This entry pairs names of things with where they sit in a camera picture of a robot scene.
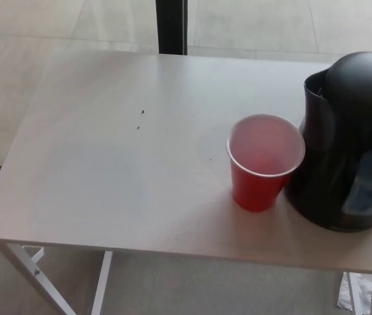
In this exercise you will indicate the black electric kettle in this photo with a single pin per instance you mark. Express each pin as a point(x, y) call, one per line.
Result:
point(336, 131)

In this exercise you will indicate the crumpled white paper piece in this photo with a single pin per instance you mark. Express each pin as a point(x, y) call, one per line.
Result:
point(371, 285)

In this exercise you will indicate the red plastic cup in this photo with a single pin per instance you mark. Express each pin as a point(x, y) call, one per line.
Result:
point(254, 193)

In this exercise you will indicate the white metal desk frame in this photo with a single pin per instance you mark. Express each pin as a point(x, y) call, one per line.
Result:
point(25, 262)

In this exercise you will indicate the black window post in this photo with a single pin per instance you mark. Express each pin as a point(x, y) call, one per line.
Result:
point(171, 26)

